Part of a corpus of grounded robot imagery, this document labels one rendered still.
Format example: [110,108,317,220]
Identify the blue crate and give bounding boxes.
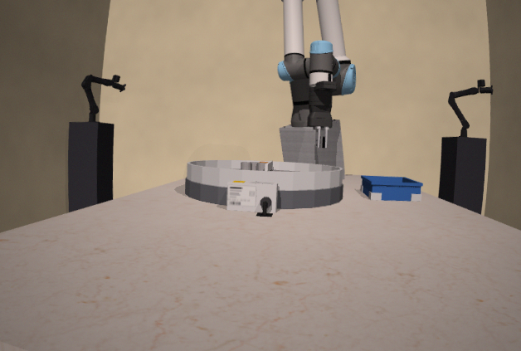
[360,175,423,202]

